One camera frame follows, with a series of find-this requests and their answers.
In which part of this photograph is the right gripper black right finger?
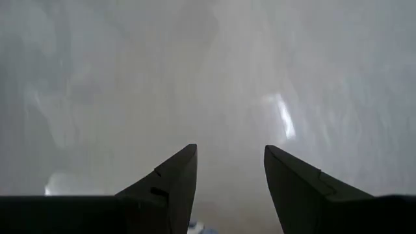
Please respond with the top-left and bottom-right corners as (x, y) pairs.
(263, 144), (416, 234)

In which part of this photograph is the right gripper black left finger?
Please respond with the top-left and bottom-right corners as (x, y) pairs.
(0, 144), (198, 234)

